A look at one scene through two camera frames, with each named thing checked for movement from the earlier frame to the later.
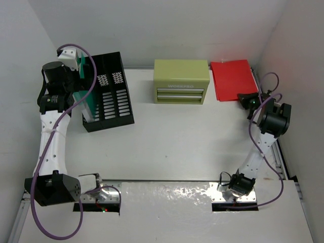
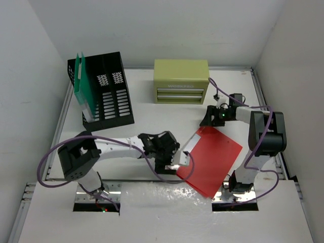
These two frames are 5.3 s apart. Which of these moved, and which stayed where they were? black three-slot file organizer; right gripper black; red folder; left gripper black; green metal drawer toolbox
Moved: red folder; right gripper black; left gripper black
Stayed: black three-slot file organizer; green metal drawer toolbox
